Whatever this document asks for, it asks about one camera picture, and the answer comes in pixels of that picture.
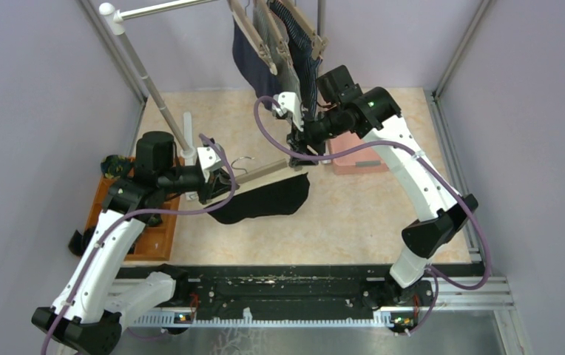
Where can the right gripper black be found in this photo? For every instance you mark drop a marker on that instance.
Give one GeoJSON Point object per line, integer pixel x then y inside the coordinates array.
{"type": "Point", "coordinates": [300, 140]}

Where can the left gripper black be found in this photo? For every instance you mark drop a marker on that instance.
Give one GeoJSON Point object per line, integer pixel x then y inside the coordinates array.
{"type": "Point", "coordinates": [219, 183]}

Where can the beige clip hanger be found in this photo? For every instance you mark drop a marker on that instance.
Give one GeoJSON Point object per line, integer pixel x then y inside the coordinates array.
{"type": "Point", "coordinates": [259, 172]}

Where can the black underwear white waistband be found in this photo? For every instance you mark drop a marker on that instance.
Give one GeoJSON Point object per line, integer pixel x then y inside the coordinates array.
{"type": "Point", "coordinates": [281, 198]}

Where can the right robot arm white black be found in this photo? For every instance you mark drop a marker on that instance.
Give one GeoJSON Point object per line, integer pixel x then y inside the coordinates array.
{"type": "Point", "coordinates": [376, 118]}

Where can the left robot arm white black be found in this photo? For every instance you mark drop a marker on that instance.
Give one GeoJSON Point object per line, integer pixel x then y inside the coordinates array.
{"type": "Point", "coordinates": [84, 316]}

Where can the grey striped underwear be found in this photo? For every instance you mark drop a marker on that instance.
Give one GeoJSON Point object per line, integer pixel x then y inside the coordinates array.
{"type": "Point", "coordinates": [288, 78]}

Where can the navy pinstriped underwear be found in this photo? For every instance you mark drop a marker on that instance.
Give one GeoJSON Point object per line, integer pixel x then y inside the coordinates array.
{"type": "Point", "coordinates": [300, 47]}

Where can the beige hanger holding pinstriped underwear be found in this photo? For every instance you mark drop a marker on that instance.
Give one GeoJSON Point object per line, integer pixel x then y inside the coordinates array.
{"type": "Point", "coordinates": [318, 42]}

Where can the beige hanger holding grey underwear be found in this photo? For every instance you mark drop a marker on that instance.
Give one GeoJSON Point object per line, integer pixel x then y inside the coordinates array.
{"type": "Point", "coordinates": [272, 31]}

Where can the beige hanger holding navy underwear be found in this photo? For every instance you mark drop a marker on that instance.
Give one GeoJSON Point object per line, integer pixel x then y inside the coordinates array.
{"type": "Point", "coordinates": [253, 37]}

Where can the navy underwear cream waistband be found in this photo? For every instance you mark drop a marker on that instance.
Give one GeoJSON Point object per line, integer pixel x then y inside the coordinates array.
{"type": "Point", "coordinates": [252, 68]}

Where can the pink plastic basket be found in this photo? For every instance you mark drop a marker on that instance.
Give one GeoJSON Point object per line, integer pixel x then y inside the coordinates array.
{"type": "Point", "coordinates": [364, 161]}

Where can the orange plastic tray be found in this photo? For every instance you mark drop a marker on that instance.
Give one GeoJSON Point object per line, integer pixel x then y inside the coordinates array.
{"type": "Point", "coordinates": [153, 244]}

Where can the dark patterned cloth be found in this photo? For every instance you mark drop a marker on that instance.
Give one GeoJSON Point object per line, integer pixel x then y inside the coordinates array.
{"type": "Point", "coordinates": [115, 166]}

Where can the metal clothes rack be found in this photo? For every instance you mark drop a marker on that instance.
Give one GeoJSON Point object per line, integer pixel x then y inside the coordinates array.
{"type": "Point", "coordinates": [115, 20]}

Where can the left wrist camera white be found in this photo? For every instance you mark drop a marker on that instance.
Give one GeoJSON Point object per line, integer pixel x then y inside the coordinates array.
{"type": "Point", "coordinates": [209, 157]}

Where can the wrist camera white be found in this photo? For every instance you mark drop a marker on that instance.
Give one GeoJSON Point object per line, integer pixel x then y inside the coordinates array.
{"type": "Point", "coordinates": [287, 106]}
{"type": "Point", "coordinates": [209, 157]}

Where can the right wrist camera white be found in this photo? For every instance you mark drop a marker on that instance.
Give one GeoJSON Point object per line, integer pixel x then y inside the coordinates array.
{"type": "Point", "coordinates": [287, 106]}

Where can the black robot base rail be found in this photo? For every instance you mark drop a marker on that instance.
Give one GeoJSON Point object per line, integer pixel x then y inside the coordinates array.
{"type": "Point", "coordinates": [286, 294]}

